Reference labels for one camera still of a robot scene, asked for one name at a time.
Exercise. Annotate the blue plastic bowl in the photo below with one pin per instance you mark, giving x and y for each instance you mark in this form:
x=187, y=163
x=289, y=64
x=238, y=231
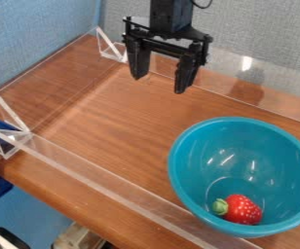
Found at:
x=238, y=156

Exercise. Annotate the white black object below table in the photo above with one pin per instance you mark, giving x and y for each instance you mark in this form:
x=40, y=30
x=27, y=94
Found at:
x=10, y=241

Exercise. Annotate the red toy strawberry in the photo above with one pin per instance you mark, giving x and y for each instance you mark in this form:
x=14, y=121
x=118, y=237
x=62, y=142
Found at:
x=238, y=209

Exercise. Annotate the clear acrylic table barrier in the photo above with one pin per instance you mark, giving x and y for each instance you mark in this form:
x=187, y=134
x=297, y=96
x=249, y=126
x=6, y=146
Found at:
x=92, y=140

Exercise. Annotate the beige object below table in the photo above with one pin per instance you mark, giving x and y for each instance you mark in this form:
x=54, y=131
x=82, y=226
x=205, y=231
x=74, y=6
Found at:
x=76, y=237

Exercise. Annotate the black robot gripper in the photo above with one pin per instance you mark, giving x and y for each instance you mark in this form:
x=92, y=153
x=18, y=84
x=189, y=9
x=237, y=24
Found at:
x=166, y=33

